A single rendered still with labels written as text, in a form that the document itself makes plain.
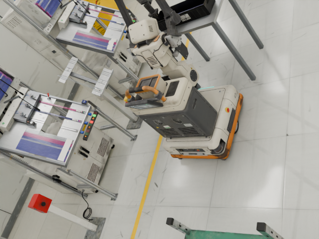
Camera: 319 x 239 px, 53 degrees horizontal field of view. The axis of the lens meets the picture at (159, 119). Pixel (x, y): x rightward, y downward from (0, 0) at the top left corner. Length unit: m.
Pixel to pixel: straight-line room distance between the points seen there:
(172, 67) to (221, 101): 0.54
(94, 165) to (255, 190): 1.91
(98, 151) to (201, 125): 1.62
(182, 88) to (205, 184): 0.92
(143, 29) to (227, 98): 0.96
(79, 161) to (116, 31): 1.64
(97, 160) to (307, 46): 2.50
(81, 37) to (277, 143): 2.53
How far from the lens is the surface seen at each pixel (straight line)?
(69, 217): 3.38
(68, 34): 4.10
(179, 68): 2.68
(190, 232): 1.57
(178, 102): 2.35
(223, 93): 2.92
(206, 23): 2.81
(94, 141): 3.80
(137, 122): 3.94
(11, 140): 3.44
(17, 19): 4.15
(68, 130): 3.34
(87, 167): 3.71
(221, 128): 2.72
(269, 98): 3.03
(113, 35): 4.05
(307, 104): 2.85
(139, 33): 2.54
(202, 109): 2.58
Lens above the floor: 2.19
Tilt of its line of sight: 36 degrees down
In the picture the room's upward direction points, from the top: 49 degrees counter-clockwise
